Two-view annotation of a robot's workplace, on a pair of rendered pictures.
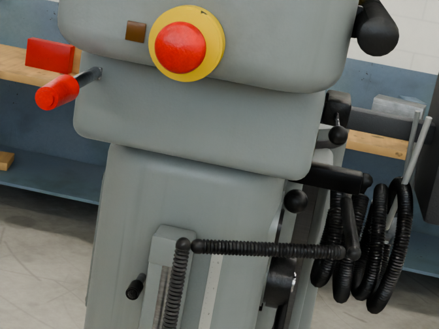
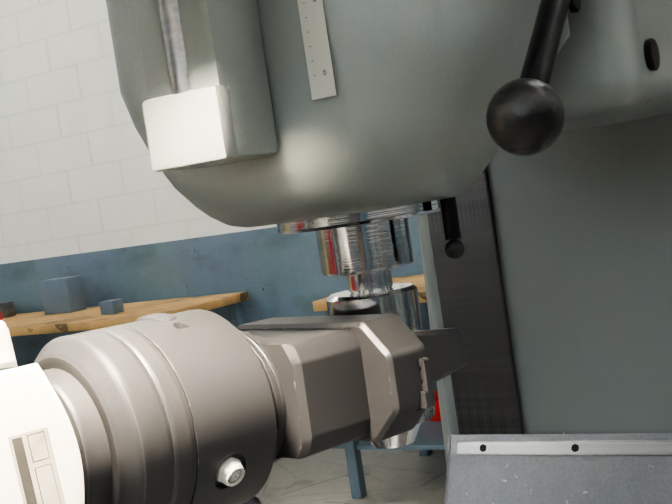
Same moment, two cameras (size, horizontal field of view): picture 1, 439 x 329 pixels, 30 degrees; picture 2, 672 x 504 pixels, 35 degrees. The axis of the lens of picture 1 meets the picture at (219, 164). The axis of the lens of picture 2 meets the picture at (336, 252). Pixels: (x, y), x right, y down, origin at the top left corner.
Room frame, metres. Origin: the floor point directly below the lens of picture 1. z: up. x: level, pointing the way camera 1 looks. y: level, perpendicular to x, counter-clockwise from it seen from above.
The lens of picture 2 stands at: (0.39, -0.21, 1.32)
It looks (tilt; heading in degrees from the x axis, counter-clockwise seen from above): 3 degrees down; 27
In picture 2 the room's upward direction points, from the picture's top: 9 degrees counter-clockwise
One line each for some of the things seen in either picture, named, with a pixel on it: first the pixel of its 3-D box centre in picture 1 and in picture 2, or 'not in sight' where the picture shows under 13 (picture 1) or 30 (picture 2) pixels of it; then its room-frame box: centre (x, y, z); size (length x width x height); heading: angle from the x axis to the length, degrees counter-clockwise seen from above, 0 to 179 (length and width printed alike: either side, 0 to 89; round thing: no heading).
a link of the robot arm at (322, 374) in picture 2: not in sight; (244, 402); (0.80, 0.05, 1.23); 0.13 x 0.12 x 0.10; 71
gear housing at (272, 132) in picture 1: (219, 84); not in sight; (0.93, 0.02, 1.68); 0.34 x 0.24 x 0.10; 175
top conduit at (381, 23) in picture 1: (365, 13); not in sight; (0.91, -0.13, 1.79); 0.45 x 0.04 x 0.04; 175
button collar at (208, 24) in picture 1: (187, 43); not in sight; (0.66, 0.04, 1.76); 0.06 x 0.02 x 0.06; 85
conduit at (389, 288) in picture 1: (344, 236); not in sight; (1.14, -0.20, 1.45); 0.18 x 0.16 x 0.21; 175
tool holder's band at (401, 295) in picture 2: not in sight; (372, 299); (0.89, 0.02, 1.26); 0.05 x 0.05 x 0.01
